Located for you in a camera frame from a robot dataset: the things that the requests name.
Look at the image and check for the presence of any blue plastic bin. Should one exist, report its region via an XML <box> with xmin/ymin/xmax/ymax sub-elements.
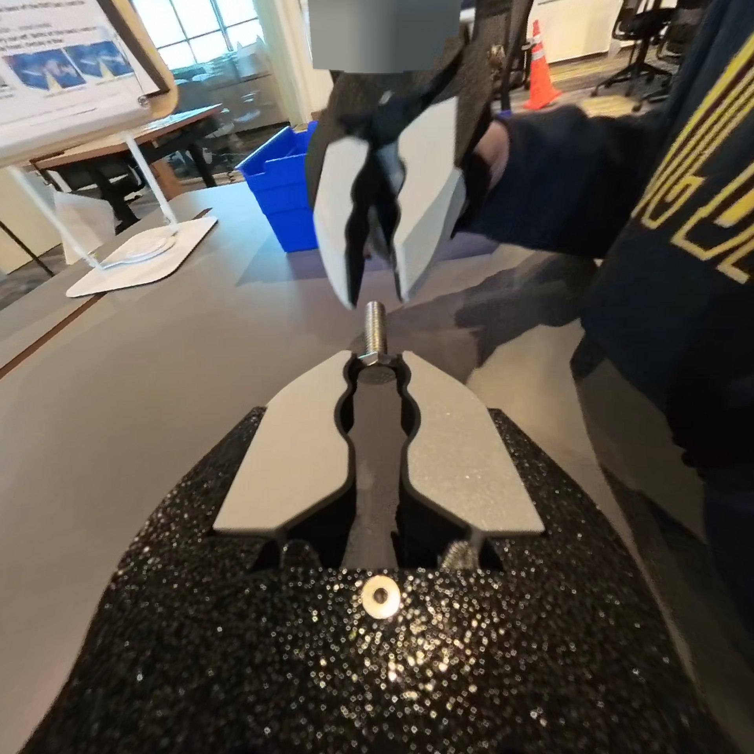
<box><xmin>236</xmin><ymin>121</ymin><xmax>322</xmax><ymax>254</ymax></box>

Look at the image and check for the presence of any wood-edged grey desk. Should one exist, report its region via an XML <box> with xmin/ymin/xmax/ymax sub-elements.
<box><xmin>32</xmin><ymin>105</ymin><xmax>227</xmax><ymax>233</ymax></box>

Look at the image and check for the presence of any black office chair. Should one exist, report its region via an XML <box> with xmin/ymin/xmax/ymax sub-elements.
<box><xmin>592</xmin><ymin>0</ymin><xmax>687</xmax><ymax>114</ymax></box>

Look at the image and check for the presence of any orange traffic cone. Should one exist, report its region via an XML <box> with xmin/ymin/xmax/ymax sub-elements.
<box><xmin>523</xmin><ymin>19</ymin><xmax>562</xmax><ymax>111</ymax></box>

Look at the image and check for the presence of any person's right hand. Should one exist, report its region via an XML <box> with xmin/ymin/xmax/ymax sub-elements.
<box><xmin>468</xmin><ymin>119</ymin><xmax>512</xmax><ymax>189</ymax></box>

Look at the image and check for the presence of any steel hex bolt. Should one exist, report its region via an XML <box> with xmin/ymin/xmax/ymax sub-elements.
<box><xmin>353</xmin><ymin>300</ymin><xmax>407</xmax><ymax>384</ymax></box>

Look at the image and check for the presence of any navy printed hoodie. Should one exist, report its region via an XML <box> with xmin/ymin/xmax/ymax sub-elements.
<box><xmin>571</xmin><ymin>0</ymin><xmax>754</xmax><ymax>619</ymax></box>

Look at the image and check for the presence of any white sign stand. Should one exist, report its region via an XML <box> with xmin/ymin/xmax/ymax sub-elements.
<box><xmin>6</xmin><ymin>132</ymin><xmax>219</xmax><ymax>298</ymax></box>

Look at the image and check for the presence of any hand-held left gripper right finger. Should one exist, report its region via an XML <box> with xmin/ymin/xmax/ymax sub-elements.
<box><xmin>396</xmin><ymin>351</ymin><xmax>545</xmax><ymax>538</ymax></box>

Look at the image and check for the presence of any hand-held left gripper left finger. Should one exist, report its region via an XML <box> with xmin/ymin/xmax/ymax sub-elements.
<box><xmin>212</xmin><ymin>349</ymin><xmax>359</xmax><ymax>538</ymax></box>

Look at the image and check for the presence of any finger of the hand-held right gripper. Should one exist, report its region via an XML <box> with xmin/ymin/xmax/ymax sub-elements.
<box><xmin>376</xmin><ymin>96</ymin><xmax>467</xmax><ymax>304</ymax></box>
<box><xmin>312</xmin><ymin>137</ymin><xmax>381</xmax><ymax>311</ymax></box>

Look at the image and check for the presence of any white printed poster board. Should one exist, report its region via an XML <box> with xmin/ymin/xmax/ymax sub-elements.
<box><xmin>0</xmin><ymin>0</ymin><xmax>180</xmax><ymax>168</ymax></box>

